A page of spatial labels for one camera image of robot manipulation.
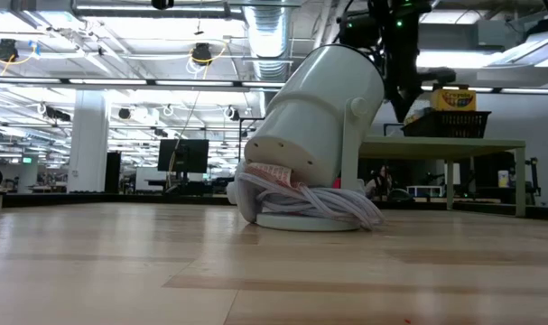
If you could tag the tall black cabinet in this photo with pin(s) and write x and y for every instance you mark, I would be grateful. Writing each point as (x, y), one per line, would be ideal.
(113, 173)

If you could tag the black background robot arm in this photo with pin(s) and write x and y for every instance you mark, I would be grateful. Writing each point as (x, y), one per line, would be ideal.
(534, 178)

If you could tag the person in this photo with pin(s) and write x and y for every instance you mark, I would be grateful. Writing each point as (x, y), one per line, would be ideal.
(379, 180)

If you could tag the white cylindrical cup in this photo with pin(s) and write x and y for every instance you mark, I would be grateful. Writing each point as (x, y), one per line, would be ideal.
(309, 122)

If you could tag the silver ribbed ventilation duct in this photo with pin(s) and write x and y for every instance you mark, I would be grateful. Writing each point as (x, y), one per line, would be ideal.
(269, 36)

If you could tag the black aluminium table frame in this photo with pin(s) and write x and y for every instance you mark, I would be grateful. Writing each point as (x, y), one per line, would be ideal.
(120, 197)

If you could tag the white building pillar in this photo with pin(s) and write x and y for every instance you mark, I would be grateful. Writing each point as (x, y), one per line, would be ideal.
(87, 144)

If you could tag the black background monitor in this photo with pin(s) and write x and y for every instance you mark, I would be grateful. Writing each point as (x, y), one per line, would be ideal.
(183, 155)

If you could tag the black hanging ceiling camera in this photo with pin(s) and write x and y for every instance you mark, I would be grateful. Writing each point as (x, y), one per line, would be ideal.
(6, 50)
(202, 54)

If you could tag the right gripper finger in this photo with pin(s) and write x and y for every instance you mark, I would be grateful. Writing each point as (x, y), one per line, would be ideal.
(436, 76)
(402, 106)

